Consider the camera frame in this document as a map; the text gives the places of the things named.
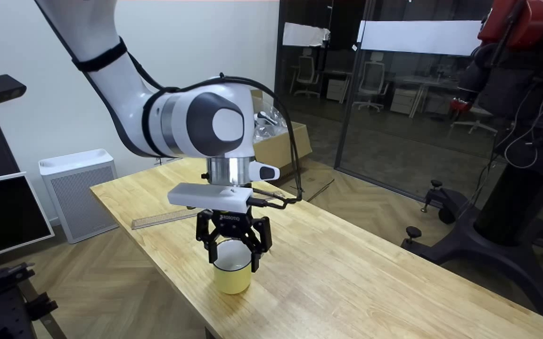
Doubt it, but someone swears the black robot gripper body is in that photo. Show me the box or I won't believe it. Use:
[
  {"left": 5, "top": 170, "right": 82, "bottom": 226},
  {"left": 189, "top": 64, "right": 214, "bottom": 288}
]
[{"left": 197, "top": 211, "right": 272, "bottom": 243}]

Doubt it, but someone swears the yellow enamel cup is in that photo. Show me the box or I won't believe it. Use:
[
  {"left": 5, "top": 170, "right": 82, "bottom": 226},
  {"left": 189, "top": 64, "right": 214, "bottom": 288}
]
[{"left": 214, "top": 240, "right": 252, "bottom": 296}]

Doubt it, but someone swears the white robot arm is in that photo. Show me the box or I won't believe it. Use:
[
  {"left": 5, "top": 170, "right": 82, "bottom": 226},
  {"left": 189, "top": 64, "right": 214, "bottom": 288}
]
[{"left": 35, "top": 0, "right": 280, "bottom": 264}]

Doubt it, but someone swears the flat cardboard sheet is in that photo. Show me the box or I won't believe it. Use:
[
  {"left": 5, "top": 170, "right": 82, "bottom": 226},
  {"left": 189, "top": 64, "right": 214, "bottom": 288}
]
[{"left": 301, "top": 159, "right": 335, "bottom": 202}]

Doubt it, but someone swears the open cardboard box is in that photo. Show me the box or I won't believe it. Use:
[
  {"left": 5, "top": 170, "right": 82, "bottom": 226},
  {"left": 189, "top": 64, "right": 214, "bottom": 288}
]
[{"left": 252, "top": 91, "right": 314, "bottom": 175}]

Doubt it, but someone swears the white air purifier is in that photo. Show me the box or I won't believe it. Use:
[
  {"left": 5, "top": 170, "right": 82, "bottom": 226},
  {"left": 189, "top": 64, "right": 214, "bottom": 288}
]
[{"left": 39, "top": 149, "right": 118, "bottom": 243}]

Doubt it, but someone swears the black monitor screen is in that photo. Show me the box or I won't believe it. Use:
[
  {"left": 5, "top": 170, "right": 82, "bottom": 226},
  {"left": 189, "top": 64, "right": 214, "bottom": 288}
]
[{"left": 0, "top": 174, "right": 56, "bottom": 255}]

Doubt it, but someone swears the white office chair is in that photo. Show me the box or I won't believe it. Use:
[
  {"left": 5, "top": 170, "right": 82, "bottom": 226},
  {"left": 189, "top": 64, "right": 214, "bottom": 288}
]
[{"left": 355, "top": 62, "right": 387, "bottom": 111}]

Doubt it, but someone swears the red and black robot stand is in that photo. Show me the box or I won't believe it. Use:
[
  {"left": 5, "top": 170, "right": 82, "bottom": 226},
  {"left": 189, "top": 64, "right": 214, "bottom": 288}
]
[{"left": 403, "top": 0, "right": 543, "bottom": 315}]

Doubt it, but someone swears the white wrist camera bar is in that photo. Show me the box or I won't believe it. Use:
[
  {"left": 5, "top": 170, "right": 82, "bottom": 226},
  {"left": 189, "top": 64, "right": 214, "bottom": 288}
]
[{"left": 169, "top": 183, "right": 254, "bottom": 213}]

